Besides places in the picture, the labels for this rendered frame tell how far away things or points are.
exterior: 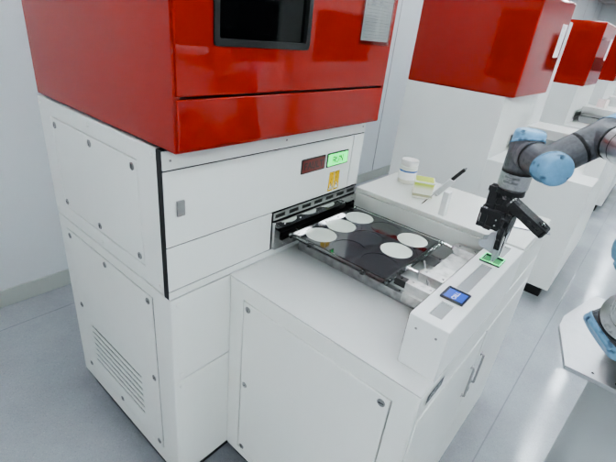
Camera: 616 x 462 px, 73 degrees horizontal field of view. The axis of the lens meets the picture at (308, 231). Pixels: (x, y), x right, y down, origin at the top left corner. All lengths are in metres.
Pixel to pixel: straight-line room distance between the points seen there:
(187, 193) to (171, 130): 0.18
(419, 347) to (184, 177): 0.66
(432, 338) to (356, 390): 0.24
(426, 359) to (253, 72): 0.76
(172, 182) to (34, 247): 1.72
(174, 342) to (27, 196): 1.49
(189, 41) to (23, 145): 1.65
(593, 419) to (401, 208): 0.83
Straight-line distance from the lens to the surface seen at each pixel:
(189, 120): 0.93
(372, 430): 1.12
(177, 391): 1.38
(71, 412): 2.07
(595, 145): 1.09
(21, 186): 2.51
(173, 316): 1.19
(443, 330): 0.93
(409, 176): 1.72
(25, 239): 2.62
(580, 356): 1.30
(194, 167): 1.03
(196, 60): 0.93
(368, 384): 1.05
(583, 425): 1.53
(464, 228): 1.45
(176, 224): 1.05
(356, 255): 1.25
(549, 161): 1.04
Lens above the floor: 1.50
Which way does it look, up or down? 26 degrees down
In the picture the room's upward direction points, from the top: 7 degrees clockwise
